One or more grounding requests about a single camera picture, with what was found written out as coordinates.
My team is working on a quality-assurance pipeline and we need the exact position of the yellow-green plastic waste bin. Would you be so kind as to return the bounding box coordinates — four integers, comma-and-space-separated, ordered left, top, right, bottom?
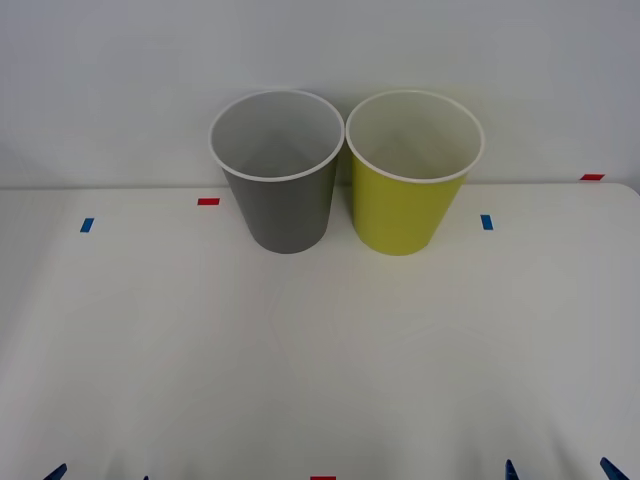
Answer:
344, 88, 487, 257

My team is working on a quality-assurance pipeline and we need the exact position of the grey plastic waste bin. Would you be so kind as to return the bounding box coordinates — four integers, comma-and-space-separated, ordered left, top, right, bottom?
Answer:
208, 88, 346, 255

